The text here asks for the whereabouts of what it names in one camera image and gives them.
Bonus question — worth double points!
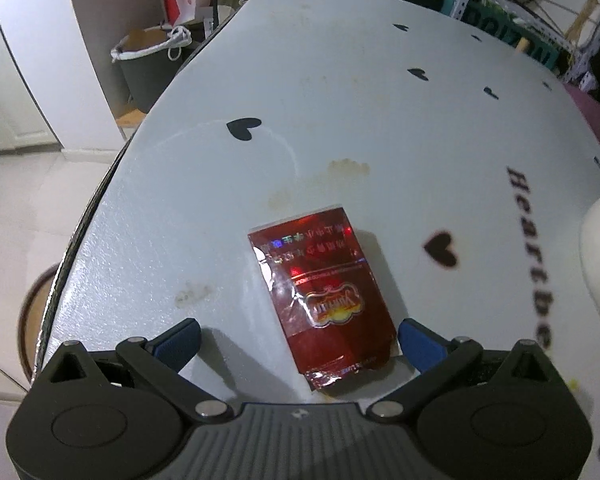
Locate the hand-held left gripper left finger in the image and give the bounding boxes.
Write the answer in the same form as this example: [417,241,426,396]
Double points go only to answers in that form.
[30,318,233,423]

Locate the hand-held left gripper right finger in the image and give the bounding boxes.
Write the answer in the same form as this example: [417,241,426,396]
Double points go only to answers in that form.
[367,318,571,423]

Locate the red foil packet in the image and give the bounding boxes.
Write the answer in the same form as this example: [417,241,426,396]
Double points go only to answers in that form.
[247,204,399,392]

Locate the beige bin with brown rim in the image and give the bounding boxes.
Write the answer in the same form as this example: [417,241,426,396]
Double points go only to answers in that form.
[19,262,64,382]

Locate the white heart print tablecloth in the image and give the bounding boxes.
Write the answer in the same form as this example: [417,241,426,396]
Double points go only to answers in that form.
[30,0,600,480]

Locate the low cream drawer cabinet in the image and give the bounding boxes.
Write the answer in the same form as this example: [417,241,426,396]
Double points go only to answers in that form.
[114,107,147,142]

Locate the grey bucket with white liner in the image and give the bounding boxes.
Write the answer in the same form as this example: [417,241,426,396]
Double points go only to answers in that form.
[111,25,194,114]

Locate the cream kitchen cabinet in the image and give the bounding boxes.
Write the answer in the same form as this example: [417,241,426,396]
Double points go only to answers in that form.
[0,15,57,155]

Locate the brown cardboard piece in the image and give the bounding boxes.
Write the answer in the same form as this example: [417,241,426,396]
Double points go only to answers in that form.
[122,27,174,52]

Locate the teal printed box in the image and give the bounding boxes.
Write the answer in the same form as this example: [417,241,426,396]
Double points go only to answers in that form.
[441,0,562,71]

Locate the white perforated metal frame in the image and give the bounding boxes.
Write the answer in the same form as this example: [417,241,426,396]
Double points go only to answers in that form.
[445,0,600,88]

